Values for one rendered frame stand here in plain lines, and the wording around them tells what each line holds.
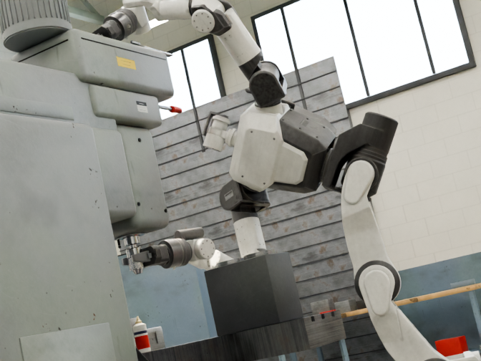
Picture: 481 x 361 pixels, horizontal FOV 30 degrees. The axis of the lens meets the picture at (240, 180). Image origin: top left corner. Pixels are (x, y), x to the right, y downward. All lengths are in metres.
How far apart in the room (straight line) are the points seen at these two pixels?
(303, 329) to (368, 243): 0.66
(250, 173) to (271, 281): 0.62
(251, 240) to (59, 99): 0.91
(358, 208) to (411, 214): 7.38
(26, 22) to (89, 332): 0.92
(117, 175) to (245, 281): 0.47
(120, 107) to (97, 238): 0.56
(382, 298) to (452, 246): 7.29
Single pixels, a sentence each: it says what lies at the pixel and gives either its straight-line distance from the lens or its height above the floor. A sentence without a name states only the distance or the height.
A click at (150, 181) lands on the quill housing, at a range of 2.71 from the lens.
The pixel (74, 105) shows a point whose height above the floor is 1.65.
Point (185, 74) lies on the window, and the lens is 11.68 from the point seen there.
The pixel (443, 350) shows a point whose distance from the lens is 9.41.
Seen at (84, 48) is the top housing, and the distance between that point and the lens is 2.60.
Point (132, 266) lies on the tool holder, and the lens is 2.70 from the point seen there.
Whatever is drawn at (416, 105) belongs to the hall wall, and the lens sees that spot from 10.31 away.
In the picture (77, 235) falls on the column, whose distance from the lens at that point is 2.18.
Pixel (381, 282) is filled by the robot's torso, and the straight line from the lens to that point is 2.85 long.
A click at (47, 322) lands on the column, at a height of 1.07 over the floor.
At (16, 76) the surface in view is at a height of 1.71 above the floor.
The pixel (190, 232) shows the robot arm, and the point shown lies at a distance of 2.84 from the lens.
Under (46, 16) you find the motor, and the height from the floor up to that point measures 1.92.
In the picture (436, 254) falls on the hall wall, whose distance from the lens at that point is 10.18.
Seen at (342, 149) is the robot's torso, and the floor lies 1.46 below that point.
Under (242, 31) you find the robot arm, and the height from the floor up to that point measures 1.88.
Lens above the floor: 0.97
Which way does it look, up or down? 9 degrees up
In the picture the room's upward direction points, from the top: 13 degrees counter-clockwise
